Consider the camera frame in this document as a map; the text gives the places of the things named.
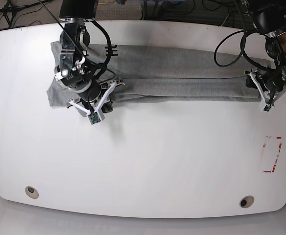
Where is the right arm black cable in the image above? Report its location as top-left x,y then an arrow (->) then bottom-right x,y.
37,0 -> 117,79

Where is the grey T-shirt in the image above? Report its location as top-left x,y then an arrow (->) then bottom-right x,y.
47,41 -> 272,108

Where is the right table cable grommet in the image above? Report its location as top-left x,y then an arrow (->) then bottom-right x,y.
239,195 -> 255,209

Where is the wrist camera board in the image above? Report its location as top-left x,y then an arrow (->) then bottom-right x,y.
263,104 -> 272,113
87,111 -> 105,125

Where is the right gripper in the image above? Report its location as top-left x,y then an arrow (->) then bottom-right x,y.
69,79 -> 125,114

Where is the left table cable grommet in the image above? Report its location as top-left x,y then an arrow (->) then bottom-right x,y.
25,186 -> 39,199

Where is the black tripod stand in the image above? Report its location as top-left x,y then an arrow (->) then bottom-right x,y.
0,0 -> 41,29

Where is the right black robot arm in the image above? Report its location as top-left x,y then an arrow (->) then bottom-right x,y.
47,0 -> 123,124

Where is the table cable grommet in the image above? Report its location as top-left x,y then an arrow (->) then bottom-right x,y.
25,186 -> 39,199
239,195 -> 255,209

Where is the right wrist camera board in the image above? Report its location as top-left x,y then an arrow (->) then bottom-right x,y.
87,111 -> 105,125

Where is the red tape marking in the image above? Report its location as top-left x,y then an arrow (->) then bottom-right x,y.
261,136 -> 283,173

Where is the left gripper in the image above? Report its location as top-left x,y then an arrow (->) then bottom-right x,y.
244,71 -> 286,105

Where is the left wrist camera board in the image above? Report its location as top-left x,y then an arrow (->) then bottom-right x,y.
263,104 -> 272,113

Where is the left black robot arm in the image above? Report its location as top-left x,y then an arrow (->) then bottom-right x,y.
242,0 -> 286,112

